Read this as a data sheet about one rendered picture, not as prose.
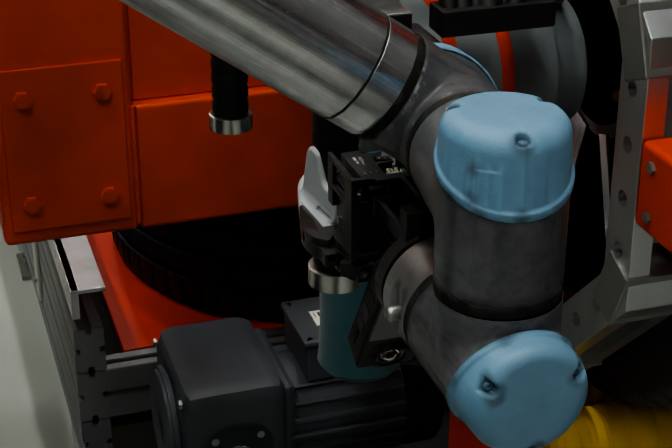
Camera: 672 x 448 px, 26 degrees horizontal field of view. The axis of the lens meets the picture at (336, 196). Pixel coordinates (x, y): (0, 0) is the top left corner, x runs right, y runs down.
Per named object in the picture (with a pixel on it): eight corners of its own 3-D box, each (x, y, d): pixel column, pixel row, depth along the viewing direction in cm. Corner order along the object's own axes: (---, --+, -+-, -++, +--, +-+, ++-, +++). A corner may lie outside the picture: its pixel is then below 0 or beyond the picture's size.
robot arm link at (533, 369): (605, 325, 80) (593, 453, 84) (520, 239, 90) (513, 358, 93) (473, 348, 78) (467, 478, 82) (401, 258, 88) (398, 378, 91)
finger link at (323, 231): (338, 194, 109) (394, 240, 102) (338, 215, 110) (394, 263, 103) (281, 206, 107) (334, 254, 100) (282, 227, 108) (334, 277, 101)
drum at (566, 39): (587, 156, 131) (599, 5, 125) (363, 187, 125) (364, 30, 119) (522, 102, 143) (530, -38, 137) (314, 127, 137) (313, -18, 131)
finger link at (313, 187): (308, 121, 111) (364, 164, 103) (308, 191, 113) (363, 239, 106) (270, 128, 110) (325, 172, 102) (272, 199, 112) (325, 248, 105)
